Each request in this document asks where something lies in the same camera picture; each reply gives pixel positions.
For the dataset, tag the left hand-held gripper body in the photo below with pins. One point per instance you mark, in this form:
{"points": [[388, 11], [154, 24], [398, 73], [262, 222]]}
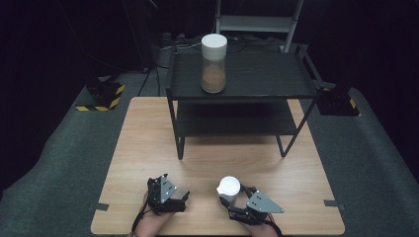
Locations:
{"points": [[164, 196]]}

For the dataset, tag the white-lidded jar with spout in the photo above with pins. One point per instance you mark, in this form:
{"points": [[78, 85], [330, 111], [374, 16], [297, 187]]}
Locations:
{"points": [[229, 189]]}

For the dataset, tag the person's left hand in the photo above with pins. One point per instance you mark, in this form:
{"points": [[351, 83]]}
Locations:
{"points": [[153, 225]]}

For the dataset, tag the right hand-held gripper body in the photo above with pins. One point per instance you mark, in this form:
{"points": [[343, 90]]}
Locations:
{"points": [[260, 205]]}

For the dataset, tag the grey tape strip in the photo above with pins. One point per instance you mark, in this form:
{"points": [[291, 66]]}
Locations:
{"points": [[334, 204], [99, 206]]}

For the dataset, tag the clear jar with grey lid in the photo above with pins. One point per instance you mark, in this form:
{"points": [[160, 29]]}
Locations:
{"points": [[213, 62]]}

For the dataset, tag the black stand base striped edge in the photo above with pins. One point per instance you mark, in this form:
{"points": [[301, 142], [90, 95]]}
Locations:
{"points": [[337, 102], [103, 94]]}

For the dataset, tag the person's right hand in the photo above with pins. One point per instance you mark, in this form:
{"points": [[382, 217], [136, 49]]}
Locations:
{"points": [[260, 230]]}

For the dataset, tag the black two-tier shelf rack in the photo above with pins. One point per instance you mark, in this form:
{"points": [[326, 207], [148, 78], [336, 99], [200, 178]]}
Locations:
{"points": [[257, 79]]}

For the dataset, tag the grey metal frame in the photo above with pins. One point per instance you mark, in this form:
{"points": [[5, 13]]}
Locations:
{"points": [[255, 23]]}

